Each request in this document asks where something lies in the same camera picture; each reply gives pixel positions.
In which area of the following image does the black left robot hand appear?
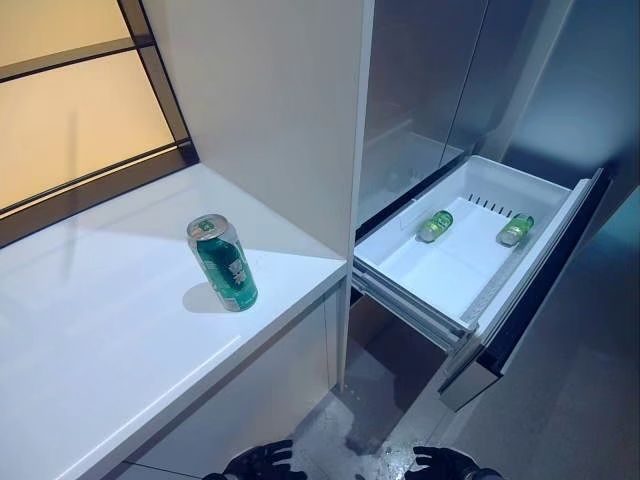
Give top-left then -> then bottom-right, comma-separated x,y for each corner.
203,439 -> 296,480

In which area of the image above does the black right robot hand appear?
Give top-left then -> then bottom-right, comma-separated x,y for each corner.
412,445 -> 497,480

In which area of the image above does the white fridge drawer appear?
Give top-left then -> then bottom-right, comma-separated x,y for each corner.
351,154 -> 614,412

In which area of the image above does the stainless steel fridge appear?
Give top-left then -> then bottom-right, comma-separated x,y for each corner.
348,0 -> 640,412

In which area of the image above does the white counter cabinet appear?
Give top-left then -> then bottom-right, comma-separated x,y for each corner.
0,164 -> 349,480

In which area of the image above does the green drink can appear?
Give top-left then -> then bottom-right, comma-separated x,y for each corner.
186,213 -> 260,313

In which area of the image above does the left green bottle in drawer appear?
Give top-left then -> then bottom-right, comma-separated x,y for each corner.
415,209 -> 454,244

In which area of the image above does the green bottle in drawer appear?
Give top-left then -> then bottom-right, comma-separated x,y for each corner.
495,212 -> 536,247
415,209 -> 454,244

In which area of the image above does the right green bottle in drawer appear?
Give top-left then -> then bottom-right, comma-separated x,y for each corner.
495,212 -> 536,247

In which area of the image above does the tall white cabinet panel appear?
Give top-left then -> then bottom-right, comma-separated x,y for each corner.
141,0 -> 376,396

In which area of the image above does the black framed window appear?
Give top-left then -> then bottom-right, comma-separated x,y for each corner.
0,0 -> 202,250

